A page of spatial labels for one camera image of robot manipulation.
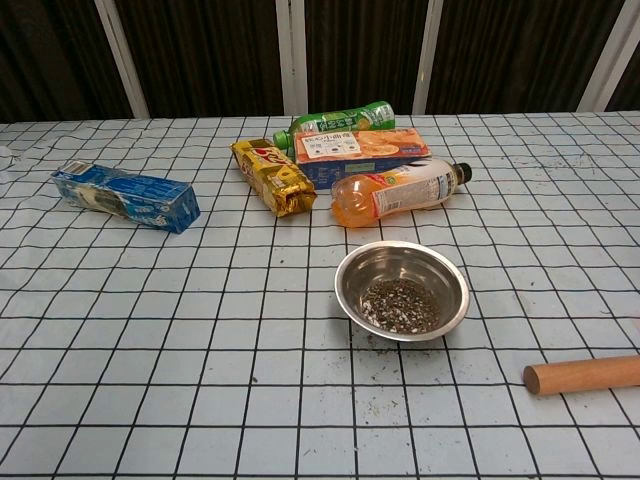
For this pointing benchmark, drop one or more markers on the brown wooden pestle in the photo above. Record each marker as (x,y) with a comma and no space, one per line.
(585,375)

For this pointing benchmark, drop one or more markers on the stainless steel bowl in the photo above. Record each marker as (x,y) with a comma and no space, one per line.
(357,280)

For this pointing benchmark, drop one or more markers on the gold snack packet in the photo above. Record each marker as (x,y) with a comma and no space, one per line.
(272,175)

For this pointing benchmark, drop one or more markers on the orange juice bottle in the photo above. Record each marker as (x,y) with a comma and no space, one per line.
(400,192)

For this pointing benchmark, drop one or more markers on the orange biscuit box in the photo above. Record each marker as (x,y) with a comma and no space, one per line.
(360,150)

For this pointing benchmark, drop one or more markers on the dark seeds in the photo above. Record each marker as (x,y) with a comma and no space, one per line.
(400,307)

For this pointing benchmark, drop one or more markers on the green drink bottle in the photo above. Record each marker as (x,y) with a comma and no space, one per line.
(345,122)

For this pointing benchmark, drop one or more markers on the white checkered tablecloth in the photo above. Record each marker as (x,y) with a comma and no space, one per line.
(200,350)

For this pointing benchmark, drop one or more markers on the blue toothpaste box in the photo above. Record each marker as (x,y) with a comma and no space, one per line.
(130,197)

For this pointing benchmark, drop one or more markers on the white frame post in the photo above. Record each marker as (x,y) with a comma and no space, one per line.
(607,60)
(427,55)
(290,60)
(122,65)

